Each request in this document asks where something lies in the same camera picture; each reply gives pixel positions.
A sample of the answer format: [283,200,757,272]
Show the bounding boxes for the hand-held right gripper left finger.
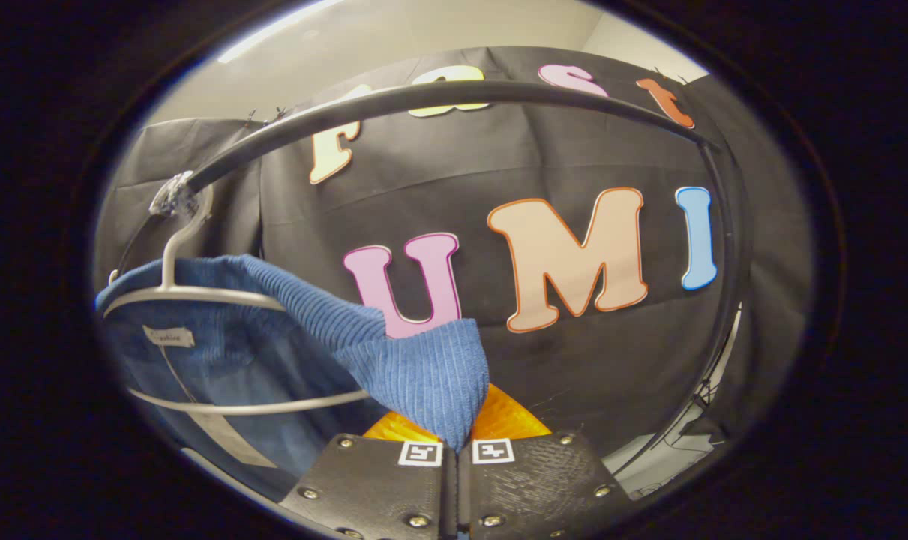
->
[277,409,460,540]

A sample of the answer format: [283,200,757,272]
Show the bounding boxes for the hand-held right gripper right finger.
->
[457,382,638,540]

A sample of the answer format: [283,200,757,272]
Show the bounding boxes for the blue corduroy jacket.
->
[94,253,492,503]

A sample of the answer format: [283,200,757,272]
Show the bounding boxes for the white hanger with taped hook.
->
[101,171,372,418]

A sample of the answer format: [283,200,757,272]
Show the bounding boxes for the black backdrop cloth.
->
[94,45,814,458]

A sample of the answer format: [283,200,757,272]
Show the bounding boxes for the bundle of floor cables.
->
[671,375,732,451]

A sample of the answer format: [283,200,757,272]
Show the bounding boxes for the black clothes rail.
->
[112,79,751,481]

